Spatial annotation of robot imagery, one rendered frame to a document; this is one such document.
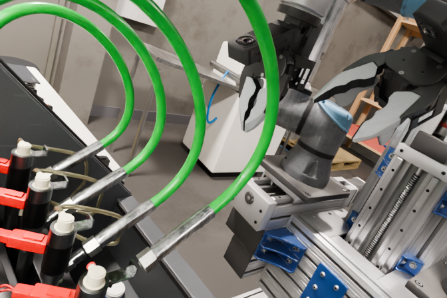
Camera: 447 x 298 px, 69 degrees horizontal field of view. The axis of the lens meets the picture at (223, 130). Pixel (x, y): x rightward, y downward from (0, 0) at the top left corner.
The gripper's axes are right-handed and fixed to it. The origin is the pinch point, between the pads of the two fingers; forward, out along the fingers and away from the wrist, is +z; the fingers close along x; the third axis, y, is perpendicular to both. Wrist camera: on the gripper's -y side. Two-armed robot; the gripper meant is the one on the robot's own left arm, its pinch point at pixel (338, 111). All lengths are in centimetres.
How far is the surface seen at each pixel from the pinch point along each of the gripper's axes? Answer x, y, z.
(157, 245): -4.5, -1.1, 26.1
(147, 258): -5.4, -1.4, 27.4
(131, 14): 273, 105, 19
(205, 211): -2.9, 0.3, 20.1
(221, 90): 193, 166, -20
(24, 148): 16.0, -5.2, 38.2
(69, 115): 58, 22, 46
